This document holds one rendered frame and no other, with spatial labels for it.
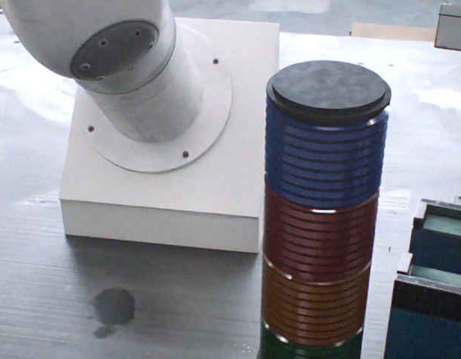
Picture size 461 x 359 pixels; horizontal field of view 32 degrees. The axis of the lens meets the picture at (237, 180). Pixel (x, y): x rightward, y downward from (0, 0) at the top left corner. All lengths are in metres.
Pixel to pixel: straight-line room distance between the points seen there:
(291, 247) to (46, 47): 0.26
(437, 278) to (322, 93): 0.41
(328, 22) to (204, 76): 2.94
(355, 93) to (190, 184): 0.58
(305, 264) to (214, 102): 0.56
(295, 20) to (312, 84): 3.51
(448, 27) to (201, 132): 0.30
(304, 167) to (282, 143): 0.02
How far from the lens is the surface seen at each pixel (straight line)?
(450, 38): 0.93
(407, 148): 1.19
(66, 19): 0.56
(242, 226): 0.94
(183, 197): 0.94
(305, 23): 3.86
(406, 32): 3.41
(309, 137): 0.37
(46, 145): 1.21
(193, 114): 0.93
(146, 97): 0.81
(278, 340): 0.45
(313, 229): 0.39
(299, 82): 0.39
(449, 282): 0.75
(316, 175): 0.38
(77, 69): 0.60
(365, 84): 0.39
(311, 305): 0.42
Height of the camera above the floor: 1.38
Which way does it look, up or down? 32 degrees down
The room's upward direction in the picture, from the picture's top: straight up
